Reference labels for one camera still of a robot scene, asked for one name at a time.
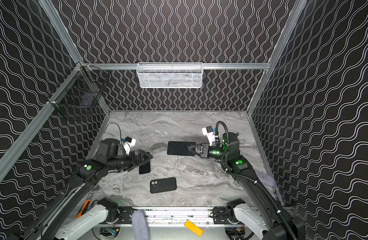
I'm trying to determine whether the blue phone black screen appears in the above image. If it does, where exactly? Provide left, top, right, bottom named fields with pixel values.
left=139, top=162, right=151, bottom=175

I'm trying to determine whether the black phone case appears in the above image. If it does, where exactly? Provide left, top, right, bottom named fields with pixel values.
left=150, top=177, right=177, bottom=194

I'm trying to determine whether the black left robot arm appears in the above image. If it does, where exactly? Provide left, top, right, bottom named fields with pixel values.
left=8, top=139, right=153, bottom=240

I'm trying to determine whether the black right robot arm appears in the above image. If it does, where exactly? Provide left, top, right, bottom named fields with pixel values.
left=188, top=132, right=306, bottom=240

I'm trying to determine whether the grey cloth right side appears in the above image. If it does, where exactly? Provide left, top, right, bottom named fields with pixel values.
left=256, top=171, right=276, bottom=187

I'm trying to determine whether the yellow plastic piece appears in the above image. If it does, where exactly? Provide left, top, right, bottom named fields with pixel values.
left=185, top=220, right=204, bottom=237

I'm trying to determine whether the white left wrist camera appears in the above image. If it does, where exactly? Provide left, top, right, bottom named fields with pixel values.
left=122, top=137, right=136, bottom=155

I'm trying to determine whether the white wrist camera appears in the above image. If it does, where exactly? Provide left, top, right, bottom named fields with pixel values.
left=202, top=126, right=216, bottom=146
left=122, top=137, right=136, bottom=155

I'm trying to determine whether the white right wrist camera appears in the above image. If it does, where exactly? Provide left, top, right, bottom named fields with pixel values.
left=202, top=126, right=216, bottom=146

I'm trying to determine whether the grey cloth front rail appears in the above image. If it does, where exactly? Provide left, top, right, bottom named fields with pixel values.
left=131, top=211, right=150, bottom=240

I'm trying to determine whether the orange handled tool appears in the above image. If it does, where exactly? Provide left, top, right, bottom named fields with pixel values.
left=75, top=199, right=91, bottom=219

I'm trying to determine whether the white wire mesh basket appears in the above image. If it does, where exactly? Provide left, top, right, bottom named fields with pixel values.
left=136, top=62, right=204, bottom=89

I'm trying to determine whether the black wire mesh basket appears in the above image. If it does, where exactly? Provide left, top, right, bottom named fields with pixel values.
left=50, top=64, right=110, bottom=122

